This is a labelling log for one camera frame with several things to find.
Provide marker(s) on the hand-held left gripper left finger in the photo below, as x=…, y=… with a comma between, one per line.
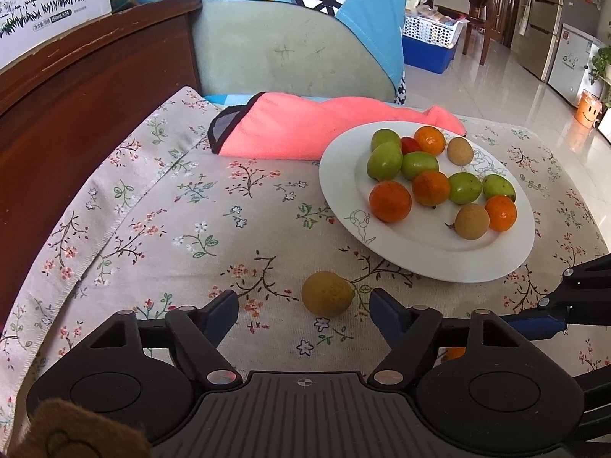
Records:
x=222, y=317

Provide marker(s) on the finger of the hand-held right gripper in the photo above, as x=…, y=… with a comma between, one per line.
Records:
x=539, y=324
x=596, y=386

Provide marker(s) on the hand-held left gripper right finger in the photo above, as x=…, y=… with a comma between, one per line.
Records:
x=384, y=317

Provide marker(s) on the tan longan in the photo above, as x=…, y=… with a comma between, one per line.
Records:
x=327, y=293
x=460, y=149
x=471, y=221

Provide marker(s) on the small orange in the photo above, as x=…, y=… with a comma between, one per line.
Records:
x=431, y=187
x=501, y=212
x=454, y=353
x=390, y=201
x=429, y=140

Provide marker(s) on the white plate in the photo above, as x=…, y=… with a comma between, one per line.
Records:
x=429, y=253

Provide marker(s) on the red cherry tomato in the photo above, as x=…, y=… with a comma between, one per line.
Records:
x=410, y=144

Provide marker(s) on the floral tablecloth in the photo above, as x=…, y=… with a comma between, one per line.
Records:
x=191, y=229

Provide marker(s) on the brown plush cloth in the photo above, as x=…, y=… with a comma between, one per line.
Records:
x=71, y=434

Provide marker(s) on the pink towel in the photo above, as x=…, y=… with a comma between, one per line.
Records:
x=286, y=129

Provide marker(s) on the white low cabinet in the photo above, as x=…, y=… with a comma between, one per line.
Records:
x=606, y=124

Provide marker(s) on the orange smiley bucket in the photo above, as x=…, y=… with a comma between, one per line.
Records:
x=588, y=109

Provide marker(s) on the houndstooth sofa cover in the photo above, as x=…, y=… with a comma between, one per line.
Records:
x=400, y=90

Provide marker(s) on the brown wooden headboard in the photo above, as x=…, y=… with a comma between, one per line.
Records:
x=71, y=105

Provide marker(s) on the blue storage bin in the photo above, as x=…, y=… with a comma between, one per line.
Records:
x=425, y=57

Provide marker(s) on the white chest freezer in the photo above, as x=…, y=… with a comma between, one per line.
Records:
x=570, y=62

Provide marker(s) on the potted green plant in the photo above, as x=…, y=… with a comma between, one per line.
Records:
x=602, y=64

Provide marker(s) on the pale green sofa armrest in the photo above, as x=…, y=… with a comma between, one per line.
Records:
x=267, y=47

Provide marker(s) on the white plastic basket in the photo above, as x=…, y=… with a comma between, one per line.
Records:
x=429, y=31

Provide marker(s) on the silver refrigerator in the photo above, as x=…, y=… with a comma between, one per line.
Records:
x=539, y=19

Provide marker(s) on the brown wooden door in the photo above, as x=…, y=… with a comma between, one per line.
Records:
x=508, y=0

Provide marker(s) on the white cow print carton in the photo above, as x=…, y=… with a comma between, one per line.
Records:
x=47, y=4

